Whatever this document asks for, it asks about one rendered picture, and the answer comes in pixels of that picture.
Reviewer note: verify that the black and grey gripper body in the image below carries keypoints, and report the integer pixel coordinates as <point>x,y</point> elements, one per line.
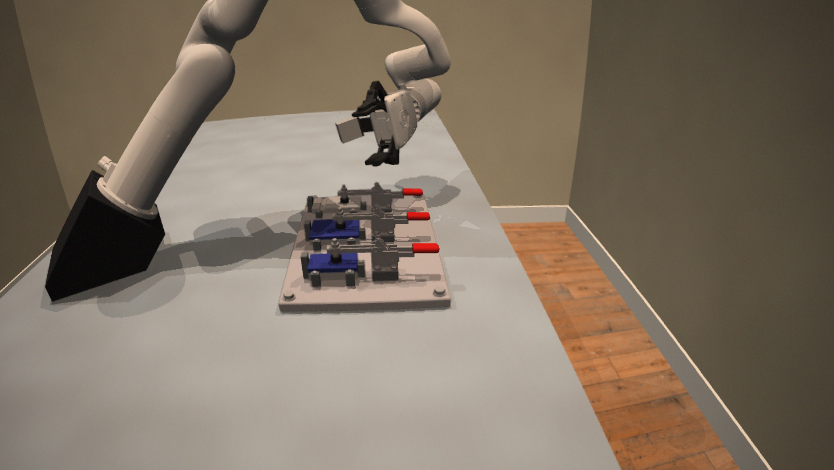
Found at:
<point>400,120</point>

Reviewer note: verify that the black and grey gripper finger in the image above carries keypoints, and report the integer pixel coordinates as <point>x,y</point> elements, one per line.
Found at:
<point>392,156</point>
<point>372,103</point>

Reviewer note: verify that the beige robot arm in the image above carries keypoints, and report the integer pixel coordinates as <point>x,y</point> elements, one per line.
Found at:
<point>207,73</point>

